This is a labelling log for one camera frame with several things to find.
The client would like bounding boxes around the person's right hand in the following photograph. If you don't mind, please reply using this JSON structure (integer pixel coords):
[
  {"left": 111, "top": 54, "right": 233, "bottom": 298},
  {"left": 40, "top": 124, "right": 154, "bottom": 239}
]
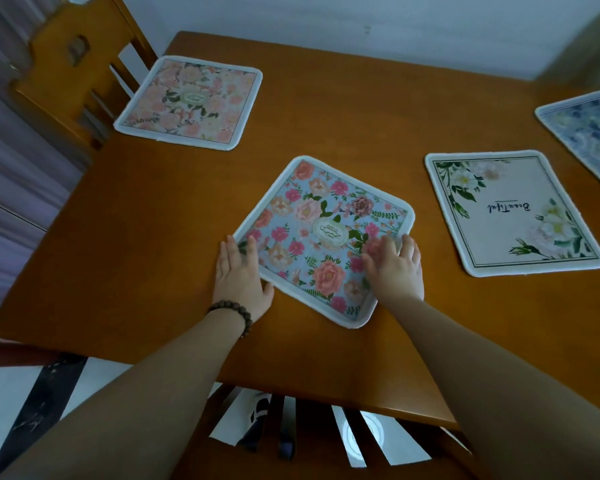
[{"left": 361, "top": 234, "right": 425, "bottom": 308}]

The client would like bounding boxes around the person's right forearm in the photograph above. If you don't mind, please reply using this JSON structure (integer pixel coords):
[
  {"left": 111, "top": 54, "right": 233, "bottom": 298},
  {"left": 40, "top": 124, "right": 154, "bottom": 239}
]
[{"left": 380, "top": 295, "right": 600, "bottom": 480}]

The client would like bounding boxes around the brown bead bracelet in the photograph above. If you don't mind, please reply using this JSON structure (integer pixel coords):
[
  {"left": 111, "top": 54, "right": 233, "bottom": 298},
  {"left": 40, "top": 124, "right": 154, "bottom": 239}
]
[{"left": 206, "top": 301, "right": 253, "bottom": 338}]

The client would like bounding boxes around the grey curtain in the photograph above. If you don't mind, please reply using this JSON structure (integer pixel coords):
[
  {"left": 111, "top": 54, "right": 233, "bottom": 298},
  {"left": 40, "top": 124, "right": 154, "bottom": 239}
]
[{"left": 0, "top": 0, "right": 98, "bottom": 329}]

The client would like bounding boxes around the wooden chair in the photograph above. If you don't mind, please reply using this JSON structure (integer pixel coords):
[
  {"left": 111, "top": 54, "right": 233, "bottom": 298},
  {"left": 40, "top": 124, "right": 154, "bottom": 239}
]
[
  {"left": 9, "top": 0, "right": 159, "bottom": 168},
  {"left": 172, "top": 382, "right": 481, "bottom": 480}
]

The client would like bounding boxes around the person's left hand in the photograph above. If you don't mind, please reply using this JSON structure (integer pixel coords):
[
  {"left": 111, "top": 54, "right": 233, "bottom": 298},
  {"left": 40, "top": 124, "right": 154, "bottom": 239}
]
[{"left": 212, "top": 235, "right": 275, "bottom": 323}]

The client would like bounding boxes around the person's left forearm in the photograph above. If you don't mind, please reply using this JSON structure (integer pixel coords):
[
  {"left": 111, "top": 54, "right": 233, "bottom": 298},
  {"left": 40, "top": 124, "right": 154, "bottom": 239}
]
[{"left": 0, "top": 307, "right": 245, "bottom": 480}]

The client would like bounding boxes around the blue white floral placemat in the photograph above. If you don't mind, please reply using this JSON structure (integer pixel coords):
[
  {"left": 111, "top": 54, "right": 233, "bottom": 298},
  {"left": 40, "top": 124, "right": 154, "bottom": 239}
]
[{"left": 534, "top": 89, "right": 600, "bottom": 196}]

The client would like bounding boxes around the pink floral placemat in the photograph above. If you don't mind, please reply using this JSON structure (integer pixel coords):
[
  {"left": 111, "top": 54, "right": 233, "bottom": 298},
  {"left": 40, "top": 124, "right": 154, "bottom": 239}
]
[{"left": 113, "top": 55, "right": 263, "bottom": 151}]

